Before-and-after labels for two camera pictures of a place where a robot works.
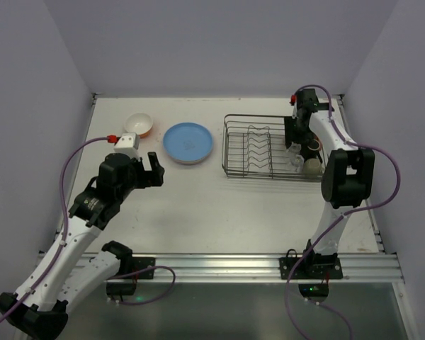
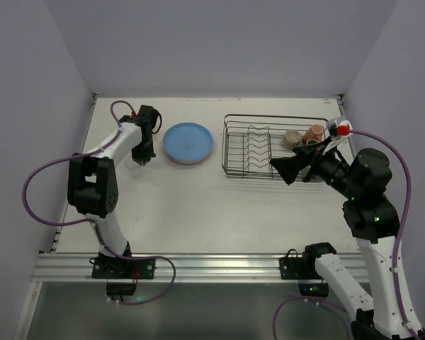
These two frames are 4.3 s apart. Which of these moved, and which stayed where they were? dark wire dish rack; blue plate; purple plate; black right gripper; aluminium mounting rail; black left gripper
Moved: black left gripper; black right gripper
Stayed: blue plate; aluminium mounting rail; purple plate; dark wire dish rack
